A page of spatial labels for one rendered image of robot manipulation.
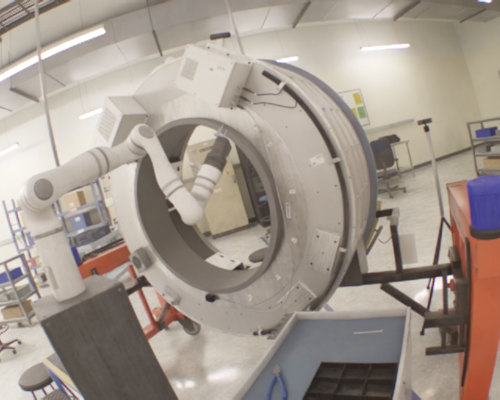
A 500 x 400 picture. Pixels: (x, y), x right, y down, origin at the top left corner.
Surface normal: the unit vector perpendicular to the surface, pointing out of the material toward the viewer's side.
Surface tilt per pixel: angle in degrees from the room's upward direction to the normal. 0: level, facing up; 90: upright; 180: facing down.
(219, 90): 90
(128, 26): 90
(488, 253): 90
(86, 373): 90
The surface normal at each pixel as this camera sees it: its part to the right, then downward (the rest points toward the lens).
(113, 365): 0.72, -0.12
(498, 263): -0.49, 0.25
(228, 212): 0.15, 0.08
